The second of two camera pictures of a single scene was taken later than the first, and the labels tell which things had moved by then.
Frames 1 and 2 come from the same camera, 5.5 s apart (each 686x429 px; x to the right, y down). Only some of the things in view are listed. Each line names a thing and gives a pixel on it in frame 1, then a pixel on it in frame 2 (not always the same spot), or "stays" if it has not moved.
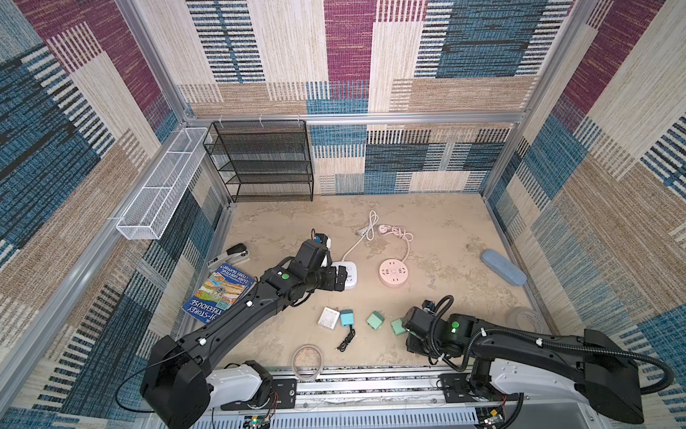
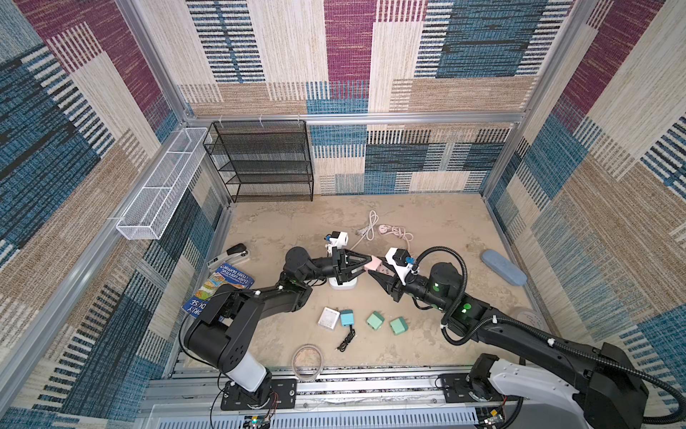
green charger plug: [375, 320] stays
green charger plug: [397, 326] stays
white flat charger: [329, 317] stays
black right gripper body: [416, 345] → [398, 290]
